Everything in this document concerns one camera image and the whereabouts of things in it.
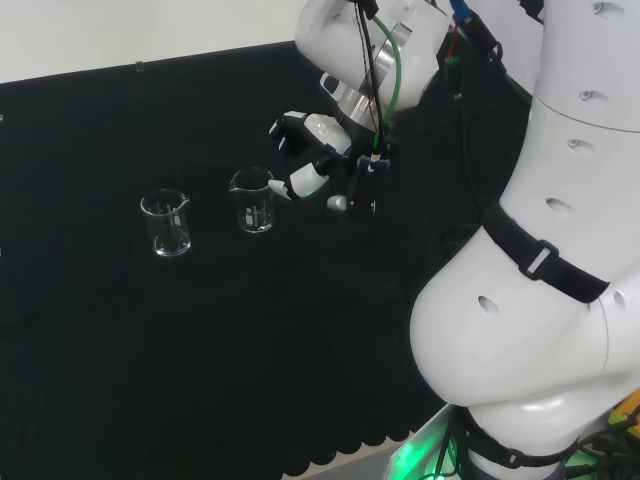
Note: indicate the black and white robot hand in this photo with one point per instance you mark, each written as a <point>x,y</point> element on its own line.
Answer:
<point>325,132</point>

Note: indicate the small clear glass beaker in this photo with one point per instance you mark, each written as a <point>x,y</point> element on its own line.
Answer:
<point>254,210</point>

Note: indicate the black bench cloth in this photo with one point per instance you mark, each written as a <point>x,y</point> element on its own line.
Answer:
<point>150,350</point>

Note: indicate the pale board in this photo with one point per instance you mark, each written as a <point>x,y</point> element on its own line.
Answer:
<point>415,445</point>

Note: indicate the yellow stop button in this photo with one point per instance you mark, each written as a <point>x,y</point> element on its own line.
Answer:
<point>627,407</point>

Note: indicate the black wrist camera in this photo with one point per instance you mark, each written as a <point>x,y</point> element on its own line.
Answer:
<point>362,192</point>

